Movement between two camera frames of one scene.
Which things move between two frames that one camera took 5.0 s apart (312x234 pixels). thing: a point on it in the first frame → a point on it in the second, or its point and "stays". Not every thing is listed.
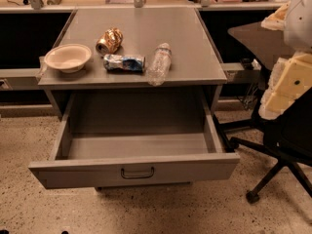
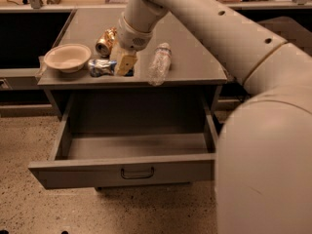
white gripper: [299, 24] → [133, 35]
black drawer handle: [137, 176] stays
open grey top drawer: [117, 136] stays
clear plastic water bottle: [160, 64] stays
